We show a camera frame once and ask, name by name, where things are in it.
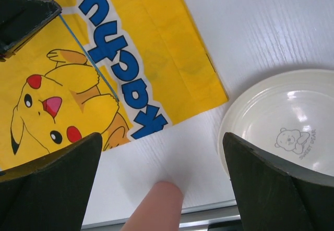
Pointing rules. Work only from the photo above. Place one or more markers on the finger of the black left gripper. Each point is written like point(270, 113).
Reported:
point(23, 19)

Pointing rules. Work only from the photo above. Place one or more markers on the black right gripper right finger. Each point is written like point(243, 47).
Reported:
point(275, 194)

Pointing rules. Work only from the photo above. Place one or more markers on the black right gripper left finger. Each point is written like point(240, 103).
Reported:
point(51, 192)

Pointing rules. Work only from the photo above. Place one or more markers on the yellow Pikachu cloth placemat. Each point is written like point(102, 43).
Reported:
point(150, 53)

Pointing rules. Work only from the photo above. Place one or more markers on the white bear plate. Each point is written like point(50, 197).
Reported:
point(289, 115)

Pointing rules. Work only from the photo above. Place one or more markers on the pink plastic cup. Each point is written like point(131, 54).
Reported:
point(159, 210)

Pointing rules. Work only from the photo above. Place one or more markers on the aluminium mounting rail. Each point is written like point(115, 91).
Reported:
point(193, 218)

